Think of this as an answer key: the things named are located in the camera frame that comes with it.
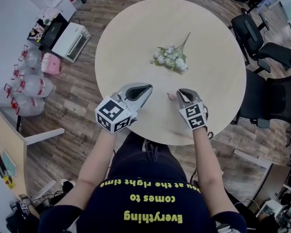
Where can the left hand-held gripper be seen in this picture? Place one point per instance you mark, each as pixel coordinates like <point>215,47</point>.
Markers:
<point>111,115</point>

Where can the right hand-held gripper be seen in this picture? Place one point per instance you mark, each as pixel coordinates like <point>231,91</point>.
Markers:
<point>194,116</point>

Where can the black mesh office chair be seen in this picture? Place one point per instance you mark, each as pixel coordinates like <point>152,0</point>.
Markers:
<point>274,98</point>

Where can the person's navy printed t-shirt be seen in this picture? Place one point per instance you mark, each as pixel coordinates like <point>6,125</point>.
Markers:
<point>145,203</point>

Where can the tray of small items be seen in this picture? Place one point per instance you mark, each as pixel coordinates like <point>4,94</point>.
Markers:
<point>35,34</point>

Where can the dark wooden desk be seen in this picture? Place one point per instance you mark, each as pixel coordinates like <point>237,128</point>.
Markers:
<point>281,178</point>

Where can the teal notebook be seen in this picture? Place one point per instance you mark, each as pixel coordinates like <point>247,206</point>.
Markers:
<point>9,162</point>

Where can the light wooden desk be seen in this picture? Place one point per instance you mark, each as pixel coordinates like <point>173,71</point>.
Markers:
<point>4,135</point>

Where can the white toaster oven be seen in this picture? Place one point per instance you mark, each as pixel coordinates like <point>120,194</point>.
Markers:
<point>68,40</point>

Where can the pink bag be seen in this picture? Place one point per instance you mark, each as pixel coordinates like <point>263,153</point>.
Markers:
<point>51,64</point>

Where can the person's right forearm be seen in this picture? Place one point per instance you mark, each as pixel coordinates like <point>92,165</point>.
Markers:
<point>206,166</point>

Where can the white plastic bag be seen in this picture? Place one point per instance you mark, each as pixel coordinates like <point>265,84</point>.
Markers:
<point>48,14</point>

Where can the person's black trousers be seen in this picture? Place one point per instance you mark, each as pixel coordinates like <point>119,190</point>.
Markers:
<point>135,159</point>

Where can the person's left forearm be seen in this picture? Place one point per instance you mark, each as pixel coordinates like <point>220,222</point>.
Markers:
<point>97,159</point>

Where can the black handheld device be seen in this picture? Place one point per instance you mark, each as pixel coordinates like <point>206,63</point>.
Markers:
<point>0,165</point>

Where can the yellow small object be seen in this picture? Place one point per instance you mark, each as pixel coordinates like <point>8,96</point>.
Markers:
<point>8,182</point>

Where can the black box appliance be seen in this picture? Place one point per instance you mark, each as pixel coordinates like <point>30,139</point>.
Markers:
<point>53,31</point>

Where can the white device box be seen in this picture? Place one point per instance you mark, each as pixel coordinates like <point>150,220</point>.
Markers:
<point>269,207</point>

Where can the white artificial flower bouquet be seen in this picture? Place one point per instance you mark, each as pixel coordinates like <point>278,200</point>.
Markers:
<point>171,57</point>

